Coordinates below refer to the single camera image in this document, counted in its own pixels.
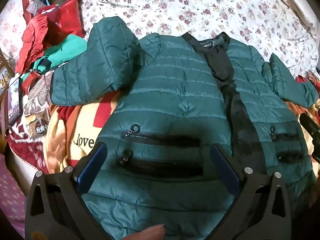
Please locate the pink floral mat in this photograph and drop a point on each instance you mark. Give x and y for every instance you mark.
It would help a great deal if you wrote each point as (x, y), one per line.
(11, 192)

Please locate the yellow red striped garment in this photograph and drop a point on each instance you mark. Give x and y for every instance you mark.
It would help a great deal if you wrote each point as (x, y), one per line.
(75, 135)

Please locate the dark green puffer jacket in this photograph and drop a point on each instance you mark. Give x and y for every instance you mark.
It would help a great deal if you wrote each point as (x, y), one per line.
(175, 85)

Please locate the black smartphone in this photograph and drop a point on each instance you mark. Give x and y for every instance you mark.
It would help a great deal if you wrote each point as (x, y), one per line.
(15, 101)

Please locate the red shiny bag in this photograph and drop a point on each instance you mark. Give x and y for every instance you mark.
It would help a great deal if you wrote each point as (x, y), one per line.
(65, 17)

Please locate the floral bed sheet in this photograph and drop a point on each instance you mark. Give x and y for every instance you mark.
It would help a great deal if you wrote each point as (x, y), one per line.
(187, 10)

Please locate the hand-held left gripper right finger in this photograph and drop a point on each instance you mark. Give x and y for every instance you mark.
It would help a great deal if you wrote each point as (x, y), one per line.
(223, 166)

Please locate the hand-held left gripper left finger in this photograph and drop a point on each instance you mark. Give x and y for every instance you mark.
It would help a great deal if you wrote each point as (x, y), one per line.
(91, 166)

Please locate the red puffer garment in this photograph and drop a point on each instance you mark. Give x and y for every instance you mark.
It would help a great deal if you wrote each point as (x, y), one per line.
(33, 42)

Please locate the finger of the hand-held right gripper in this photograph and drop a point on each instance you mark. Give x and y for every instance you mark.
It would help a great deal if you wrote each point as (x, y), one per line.
(311, 126)

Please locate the bright green sweater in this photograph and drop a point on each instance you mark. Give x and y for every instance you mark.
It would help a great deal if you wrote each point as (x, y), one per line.
(67, 50)

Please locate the person's left hand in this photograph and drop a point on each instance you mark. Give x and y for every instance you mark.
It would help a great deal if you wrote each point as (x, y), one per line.
(147, 233)

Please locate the leaf patterned maroon blanket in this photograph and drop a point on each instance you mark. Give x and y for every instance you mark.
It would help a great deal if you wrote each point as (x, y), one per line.
(32, 97)

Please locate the clear plastic bag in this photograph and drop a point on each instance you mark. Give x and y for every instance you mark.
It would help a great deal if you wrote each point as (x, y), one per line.
(35, 3)

